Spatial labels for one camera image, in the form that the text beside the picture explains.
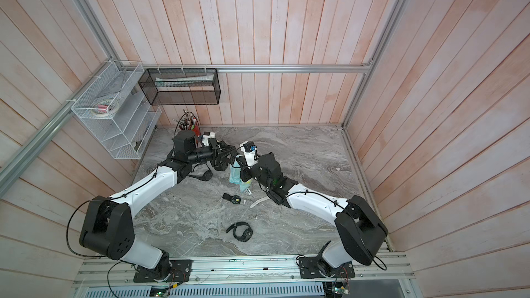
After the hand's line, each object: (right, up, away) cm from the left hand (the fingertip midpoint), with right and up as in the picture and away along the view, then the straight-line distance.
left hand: (236, 150), depth 78 cm
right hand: (0, -3, +1) cm, 3 cm away
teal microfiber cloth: (-1, -11, +4) cm, 12 cm away
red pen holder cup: (-24, +10, +28) cm, 38 cm away
